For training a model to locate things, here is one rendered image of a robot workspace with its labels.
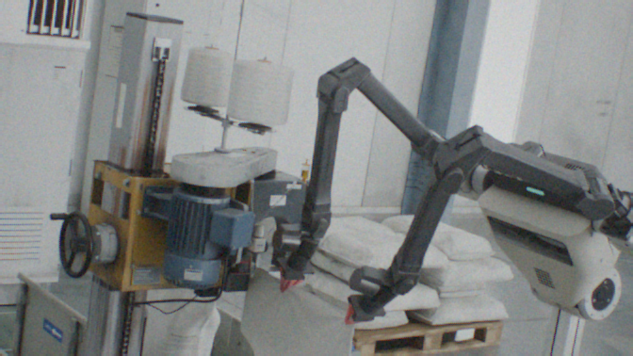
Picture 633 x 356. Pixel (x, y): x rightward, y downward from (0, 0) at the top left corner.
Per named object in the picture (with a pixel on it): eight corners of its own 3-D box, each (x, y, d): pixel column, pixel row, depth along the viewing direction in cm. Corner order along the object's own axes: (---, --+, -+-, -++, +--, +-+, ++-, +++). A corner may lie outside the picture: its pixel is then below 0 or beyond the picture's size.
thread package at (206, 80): (238, 111, 320) (247, 53, 317) (196, 108, 311) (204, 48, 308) (210, 102, 331) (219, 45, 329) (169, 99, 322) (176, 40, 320)
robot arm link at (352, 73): (364, 56, 287) (346, 43, 295) (328, 96, 287) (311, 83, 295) (457, 151, 314) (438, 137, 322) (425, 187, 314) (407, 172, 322)
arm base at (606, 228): (624, 192, 280) (600, 233, 278) (608, 175, 275) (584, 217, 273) (652, 201, 273) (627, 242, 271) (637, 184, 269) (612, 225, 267)
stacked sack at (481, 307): (511, 326, 672) (516, 301, 669) (431, 333, 630) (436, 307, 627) (461, 304, 704) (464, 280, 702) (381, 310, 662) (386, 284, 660)
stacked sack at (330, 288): (443, 313, 631) (447, 287, 629) (356, 321, 588) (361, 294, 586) (391, 290, 662) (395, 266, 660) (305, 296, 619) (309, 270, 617)
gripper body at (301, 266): (273, 263, 314) (284, 242, 310) (301, 261, 320) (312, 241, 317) (284, 278, 310) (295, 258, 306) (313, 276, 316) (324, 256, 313)
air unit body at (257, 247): (263, 278, 323) (271, 226, 320) (250, 279, 320) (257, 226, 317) (254, 274, 326) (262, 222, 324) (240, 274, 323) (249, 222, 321)
